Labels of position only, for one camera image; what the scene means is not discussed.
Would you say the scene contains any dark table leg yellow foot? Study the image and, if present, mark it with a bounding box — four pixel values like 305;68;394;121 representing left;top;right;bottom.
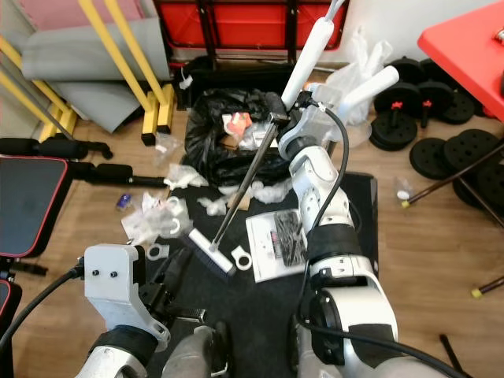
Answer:
402;140;504;209
471;272;504;298

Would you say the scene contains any grey metal bar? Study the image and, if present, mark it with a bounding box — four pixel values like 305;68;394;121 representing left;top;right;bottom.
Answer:
0;67;44;136

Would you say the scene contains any red folded table black frame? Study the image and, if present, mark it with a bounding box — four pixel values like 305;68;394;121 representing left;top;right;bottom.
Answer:
154;0;349;50

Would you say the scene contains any grey flat mat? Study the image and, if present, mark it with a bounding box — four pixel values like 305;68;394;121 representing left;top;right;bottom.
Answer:
51;79;143;135

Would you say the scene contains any white broom with grey pole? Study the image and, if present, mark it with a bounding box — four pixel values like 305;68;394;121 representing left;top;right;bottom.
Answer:
187;0;349;278

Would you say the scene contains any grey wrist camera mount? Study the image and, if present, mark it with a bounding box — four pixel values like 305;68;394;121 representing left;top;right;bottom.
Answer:
83;244;170;351
293;104;338;149

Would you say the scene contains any pink foam mat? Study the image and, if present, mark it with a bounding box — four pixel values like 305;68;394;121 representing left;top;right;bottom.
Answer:
8;0;150;24

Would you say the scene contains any yellow metal exercise frame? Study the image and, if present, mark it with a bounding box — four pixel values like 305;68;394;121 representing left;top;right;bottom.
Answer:
0;0;176;146

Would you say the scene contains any small clear plastic bag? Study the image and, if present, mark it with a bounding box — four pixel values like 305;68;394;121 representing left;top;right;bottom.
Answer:
154;132;180;157

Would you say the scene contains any black dumbbell red collar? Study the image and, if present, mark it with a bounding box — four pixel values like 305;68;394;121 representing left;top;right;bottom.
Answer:
394;57;481;127
370;98;426;152

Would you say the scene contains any grey right robot leg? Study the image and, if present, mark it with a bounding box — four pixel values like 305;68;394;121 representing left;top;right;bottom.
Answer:
290;319;324;378

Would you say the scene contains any plastic bag with white rings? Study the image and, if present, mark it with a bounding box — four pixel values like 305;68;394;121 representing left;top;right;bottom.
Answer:
124;193;190;246

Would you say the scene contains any white long-handled dustpan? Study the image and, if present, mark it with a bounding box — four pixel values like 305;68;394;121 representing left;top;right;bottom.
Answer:
246;65;400;283

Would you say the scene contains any black floor rug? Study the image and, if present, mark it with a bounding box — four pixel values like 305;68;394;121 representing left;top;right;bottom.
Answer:
118;169;379;378

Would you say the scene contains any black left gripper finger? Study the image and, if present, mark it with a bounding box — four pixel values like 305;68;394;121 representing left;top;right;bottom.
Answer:
143;256;165;297
162;252;190;297

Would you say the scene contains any white ring bracket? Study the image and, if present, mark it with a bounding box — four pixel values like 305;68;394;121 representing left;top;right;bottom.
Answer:
231;246;254;271

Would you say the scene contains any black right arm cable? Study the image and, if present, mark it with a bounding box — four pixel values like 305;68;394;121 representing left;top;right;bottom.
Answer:
295;91;454;378

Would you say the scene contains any black weight plate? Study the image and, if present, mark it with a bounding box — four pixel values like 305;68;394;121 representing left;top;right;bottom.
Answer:
445;130;504;174
409;138;465;180
453;161;504;213

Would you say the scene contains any black case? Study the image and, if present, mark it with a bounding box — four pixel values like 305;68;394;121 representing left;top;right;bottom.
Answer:
189;63;300;99

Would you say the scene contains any white packaging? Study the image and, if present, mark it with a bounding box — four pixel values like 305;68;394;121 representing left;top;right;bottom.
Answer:
240;118;276;150

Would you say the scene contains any black garbage bag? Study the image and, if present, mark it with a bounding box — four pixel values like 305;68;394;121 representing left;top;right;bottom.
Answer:
185;88;292;186

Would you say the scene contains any grey rolled mat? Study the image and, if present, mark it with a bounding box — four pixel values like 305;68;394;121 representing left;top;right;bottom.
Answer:
20;17;170;83

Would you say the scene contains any black weight bench red trim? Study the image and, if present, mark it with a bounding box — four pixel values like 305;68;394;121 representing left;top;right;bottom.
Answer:
0;155;182;280

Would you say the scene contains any red and white packet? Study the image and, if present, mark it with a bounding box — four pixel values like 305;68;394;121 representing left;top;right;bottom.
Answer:
222;112;253;133

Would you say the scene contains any black foam roller pad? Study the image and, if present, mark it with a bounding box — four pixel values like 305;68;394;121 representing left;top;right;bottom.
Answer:
0;138;103;162

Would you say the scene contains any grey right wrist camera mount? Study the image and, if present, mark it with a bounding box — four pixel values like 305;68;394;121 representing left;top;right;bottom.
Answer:
293;104;338;149

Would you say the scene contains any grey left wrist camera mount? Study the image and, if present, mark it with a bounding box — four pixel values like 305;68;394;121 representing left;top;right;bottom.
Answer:
83;244;170;351

